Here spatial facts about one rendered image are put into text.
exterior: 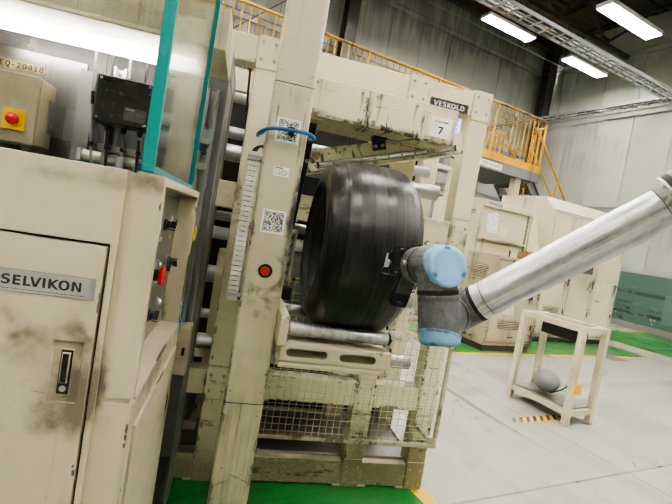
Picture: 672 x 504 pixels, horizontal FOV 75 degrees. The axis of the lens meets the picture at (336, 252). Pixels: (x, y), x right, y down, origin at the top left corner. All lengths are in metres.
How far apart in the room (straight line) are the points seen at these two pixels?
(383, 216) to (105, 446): 0.87
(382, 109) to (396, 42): 11.31
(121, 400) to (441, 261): 0.64
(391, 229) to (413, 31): 12.33
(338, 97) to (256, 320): 0.89
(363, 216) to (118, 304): 0.73
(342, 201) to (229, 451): 0.89
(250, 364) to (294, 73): 0.94
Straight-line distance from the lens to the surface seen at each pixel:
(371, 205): 1.30
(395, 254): 1.14
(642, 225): 1.04
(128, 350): 0.79
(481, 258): 6.13
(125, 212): 0.77
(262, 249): 1.42
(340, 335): 1.42
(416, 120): 1.84
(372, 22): 12.84
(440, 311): 0.95
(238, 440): 1.60
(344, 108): 1.76
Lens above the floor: 1.23
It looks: 3 degrees down
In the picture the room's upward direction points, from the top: 10 degrees clockwise
